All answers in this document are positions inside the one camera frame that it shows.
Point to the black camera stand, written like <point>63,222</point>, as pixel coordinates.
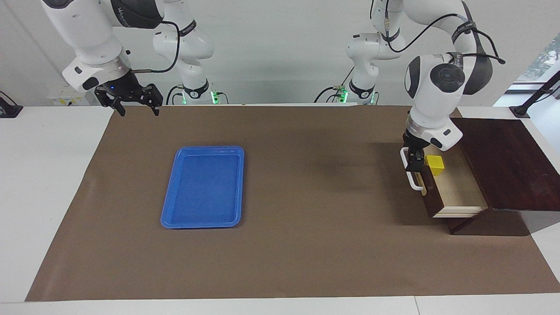
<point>536,94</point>

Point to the yellow cube block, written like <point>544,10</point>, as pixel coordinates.
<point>435,165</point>

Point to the dark wooden cabinet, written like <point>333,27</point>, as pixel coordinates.
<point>503,166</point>

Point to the black clamp mount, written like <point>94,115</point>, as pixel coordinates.
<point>8,109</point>

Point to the window frame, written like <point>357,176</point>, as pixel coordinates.
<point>540,65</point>

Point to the blue plastic tray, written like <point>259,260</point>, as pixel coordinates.
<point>205,188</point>

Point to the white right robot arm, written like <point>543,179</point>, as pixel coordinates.
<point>87,35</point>

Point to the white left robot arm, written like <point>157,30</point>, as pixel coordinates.
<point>437,100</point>

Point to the brown table mat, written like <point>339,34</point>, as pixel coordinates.
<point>306,240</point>

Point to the white wall socket strip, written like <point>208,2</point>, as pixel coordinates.
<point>65,101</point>

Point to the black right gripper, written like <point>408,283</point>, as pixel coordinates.
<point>122,89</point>

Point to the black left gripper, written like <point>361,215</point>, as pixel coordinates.
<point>415,142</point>

